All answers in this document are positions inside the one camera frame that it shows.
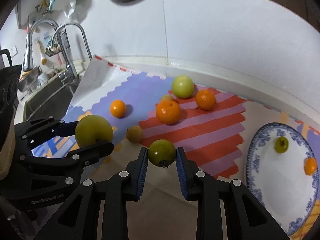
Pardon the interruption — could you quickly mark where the large yellow-green apple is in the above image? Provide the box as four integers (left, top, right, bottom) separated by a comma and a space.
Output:
75, 115, 113, 148

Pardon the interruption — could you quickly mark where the dark green round fruit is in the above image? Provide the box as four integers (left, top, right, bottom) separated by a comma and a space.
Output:
148, 139, 176, 168

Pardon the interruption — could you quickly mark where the tall chrome kitchen faucet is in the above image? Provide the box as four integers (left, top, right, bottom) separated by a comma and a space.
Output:
23, 17, 61, 72

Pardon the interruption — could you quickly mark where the stainless steel sink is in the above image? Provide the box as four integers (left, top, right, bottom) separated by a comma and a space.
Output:
22, 76, 81, 121

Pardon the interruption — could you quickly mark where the blue white porcelain plate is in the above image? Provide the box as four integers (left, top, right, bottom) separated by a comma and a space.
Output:
246, 122, 319, 236

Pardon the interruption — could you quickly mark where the small tan fruit front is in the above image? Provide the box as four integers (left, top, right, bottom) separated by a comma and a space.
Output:
126, 126, 143, 144

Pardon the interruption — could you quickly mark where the small tan fruit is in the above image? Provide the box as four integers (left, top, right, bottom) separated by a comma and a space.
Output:
126, 126, 143, 144
160, 94, 174, 102

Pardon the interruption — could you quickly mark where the lone orange on purple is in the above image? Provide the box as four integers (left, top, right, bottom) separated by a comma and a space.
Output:
110, 100, 126, 118

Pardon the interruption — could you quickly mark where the small green fruit on plate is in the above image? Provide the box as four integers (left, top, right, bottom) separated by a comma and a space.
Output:
274, 136, 289, 154

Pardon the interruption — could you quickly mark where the small orange on plate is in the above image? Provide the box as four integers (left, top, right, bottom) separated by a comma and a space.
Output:
304, 158, 317, 176

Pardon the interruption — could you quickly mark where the colourful patterned table mat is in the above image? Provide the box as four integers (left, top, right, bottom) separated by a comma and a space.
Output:
32, 54, 320, 240

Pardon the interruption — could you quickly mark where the large centre orange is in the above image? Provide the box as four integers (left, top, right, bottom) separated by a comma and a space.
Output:
156, 100, 181, 125

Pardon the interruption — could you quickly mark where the small tan fruit behind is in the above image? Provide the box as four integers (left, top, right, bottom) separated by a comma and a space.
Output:
160, 94, 174, 102

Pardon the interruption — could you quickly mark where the orange near green apple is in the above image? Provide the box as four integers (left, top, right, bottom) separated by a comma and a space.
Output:
195, 89, 216, 111

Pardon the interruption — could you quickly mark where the light green apple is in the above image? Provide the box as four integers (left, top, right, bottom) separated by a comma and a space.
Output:
171, 75, 195, 99

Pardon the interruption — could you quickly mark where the wire sink basket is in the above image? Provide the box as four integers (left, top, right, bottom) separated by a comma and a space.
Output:
44, 27, 70, 57

